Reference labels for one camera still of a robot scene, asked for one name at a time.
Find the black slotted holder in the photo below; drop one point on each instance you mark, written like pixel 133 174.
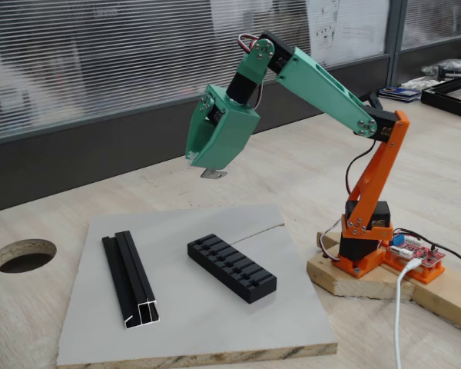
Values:
pixel 249 284

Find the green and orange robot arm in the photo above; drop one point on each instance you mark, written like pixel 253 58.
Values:
pixel 326 96

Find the red controller board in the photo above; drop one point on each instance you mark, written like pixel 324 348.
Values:
pixel 426 253

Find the orange plastic box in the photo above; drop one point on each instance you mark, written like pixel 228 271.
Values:
pixel 426 273

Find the small metal bracket piece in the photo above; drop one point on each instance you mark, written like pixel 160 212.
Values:
pixel 211 174

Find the black triangular stand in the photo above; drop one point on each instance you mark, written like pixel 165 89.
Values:
pixel 372 102

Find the clear bag with parts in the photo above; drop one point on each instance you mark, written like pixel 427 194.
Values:
pixel 449 69

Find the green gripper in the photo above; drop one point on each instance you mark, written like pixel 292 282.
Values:
pixel 230 128

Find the white plastic bags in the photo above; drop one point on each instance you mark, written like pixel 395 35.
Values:
pixel 418 82

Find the black rectangular frame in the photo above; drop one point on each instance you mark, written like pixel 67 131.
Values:
pixel 445 100

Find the black aluminium profile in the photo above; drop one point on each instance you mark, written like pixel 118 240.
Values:
pixel 134 276

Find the wooden batten with screws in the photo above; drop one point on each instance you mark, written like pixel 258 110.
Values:
pixel 329 246

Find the wooden base plank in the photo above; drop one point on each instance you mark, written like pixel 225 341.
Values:
pixel 369 288

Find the grey chipboard panel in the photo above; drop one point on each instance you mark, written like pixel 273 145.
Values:
pixel 199 326

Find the stack of blue cards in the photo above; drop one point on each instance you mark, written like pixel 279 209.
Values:
pixel 401 94

